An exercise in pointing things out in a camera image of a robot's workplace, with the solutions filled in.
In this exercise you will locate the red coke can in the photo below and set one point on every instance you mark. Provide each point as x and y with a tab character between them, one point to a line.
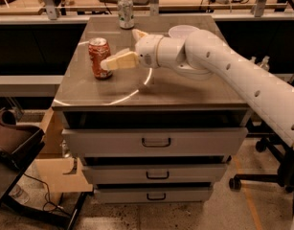
98	49

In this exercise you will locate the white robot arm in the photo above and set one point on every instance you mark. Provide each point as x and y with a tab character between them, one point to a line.
202	53

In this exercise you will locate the black office chair base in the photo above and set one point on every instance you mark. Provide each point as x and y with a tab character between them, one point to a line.
269	140

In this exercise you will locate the clear plastic bottle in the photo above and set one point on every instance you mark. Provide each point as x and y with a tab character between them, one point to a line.
264	63
253	60

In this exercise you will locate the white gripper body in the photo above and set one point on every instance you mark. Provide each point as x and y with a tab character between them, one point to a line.
146	52

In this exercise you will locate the middle grey drawer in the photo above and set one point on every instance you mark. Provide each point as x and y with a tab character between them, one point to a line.
147	174

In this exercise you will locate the top grey drawer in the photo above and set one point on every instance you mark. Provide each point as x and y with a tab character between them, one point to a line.
154	142

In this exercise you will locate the bottom grey drawer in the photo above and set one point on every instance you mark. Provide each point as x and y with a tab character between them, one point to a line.
153	195

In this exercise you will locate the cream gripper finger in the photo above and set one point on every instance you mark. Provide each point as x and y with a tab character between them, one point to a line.
124	59
137	34

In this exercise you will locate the grey drawer cabinet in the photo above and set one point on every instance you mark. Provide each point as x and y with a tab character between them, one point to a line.
140	98

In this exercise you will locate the grey drawer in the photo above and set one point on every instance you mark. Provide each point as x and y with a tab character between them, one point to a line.
147	174
154	142
153	195

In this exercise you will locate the clear plastic bottle left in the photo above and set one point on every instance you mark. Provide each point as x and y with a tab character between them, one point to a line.
253	60

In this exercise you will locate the black tray stand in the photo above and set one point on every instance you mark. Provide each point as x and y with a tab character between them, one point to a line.
19	146

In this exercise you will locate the brown cardboard box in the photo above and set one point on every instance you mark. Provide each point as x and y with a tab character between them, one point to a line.
62	173

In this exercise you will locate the clear plastic bottle right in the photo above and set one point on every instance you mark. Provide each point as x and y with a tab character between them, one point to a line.
264	63

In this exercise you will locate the white ceramic bowl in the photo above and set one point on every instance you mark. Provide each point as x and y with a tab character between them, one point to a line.
181	31

